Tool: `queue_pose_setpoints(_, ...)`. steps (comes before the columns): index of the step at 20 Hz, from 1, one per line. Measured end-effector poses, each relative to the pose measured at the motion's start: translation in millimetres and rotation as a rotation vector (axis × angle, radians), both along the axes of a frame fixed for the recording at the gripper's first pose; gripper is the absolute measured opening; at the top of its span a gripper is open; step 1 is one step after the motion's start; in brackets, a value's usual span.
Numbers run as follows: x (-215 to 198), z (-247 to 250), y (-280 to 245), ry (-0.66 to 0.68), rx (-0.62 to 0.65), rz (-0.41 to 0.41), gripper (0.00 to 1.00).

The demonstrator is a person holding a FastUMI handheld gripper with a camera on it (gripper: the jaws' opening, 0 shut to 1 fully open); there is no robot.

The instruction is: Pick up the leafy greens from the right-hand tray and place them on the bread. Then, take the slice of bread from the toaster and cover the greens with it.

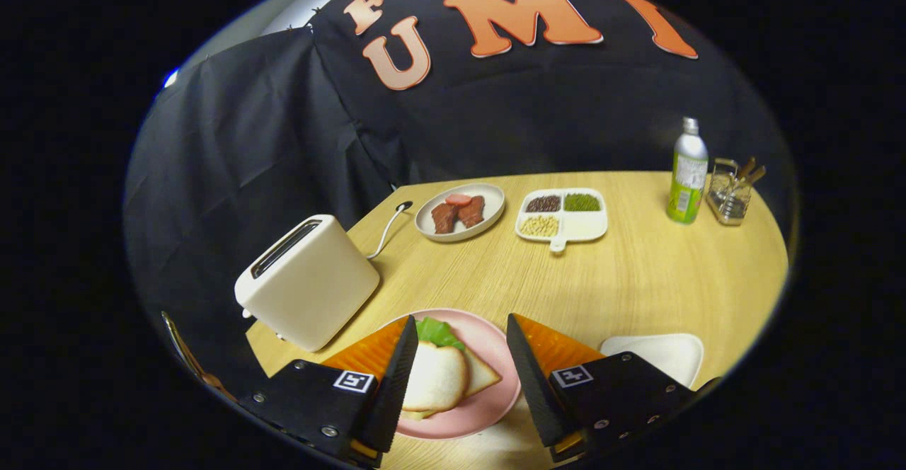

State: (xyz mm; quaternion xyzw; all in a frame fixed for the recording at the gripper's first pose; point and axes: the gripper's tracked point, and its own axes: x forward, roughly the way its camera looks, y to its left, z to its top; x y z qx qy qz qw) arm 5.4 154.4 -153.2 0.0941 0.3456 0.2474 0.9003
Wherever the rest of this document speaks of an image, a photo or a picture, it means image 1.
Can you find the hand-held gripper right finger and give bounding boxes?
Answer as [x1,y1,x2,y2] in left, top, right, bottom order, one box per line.
[505,313,723,464]

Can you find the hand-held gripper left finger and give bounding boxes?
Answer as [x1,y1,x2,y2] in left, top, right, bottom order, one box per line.
[237,315,419,467]

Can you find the toasted bread slice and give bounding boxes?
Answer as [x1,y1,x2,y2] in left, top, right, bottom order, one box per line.
[402,341,469,413]

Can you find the green lettuce leaf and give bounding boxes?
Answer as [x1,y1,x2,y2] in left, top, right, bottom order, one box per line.
[414,317,466,352]

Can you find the pink plate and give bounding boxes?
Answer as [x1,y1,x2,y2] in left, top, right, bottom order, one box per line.
[386,308,524,441]

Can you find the white square bread slice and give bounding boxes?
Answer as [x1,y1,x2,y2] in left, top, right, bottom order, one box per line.
[400,346,503,421]

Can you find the cream toaster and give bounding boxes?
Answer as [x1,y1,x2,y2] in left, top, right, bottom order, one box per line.
[234,214,382,353]

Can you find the white plate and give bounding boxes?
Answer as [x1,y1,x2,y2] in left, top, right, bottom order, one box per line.
[600,333,706,389]

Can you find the pile of yellow soybeans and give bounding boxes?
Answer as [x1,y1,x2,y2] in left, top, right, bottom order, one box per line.
[520,215,560,237]

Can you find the white divided dish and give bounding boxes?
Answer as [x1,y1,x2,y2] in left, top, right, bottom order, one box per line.
[515,188,609,253]

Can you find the beige round plate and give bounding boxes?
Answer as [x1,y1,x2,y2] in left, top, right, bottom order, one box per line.
[414,183,506,243]

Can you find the silver bottle with green label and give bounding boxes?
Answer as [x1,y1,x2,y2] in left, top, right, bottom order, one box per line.
[665,117,709,225]

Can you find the black backdrop cloth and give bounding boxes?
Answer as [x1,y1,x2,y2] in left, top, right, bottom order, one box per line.
[124,0,797,386]

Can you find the white toaster cable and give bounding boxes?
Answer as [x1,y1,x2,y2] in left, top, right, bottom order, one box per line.
[366,201,413,260]

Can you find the metal wire utensil holder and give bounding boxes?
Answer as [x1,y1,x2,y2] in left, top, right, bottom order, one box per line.
[706,158,753,227]

